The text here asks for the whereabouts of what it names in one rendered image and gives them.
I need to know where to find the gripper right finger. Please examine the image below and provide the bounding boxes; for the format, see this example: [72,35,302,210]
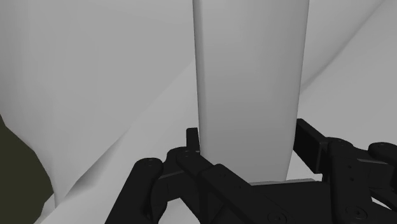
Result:
[292,118,397,224]

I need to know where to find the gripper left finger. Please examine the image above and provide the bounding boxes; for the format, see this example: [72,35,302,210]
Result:
[104,127,293,224]

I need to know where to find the large white rounded fixture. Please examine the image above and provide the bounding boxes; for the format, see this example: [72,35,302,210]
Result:
[0,0,200,209]

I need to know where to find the tall white cylinder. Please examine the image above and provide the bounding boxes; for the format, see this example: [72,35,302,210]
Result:
[192,0,310,184]

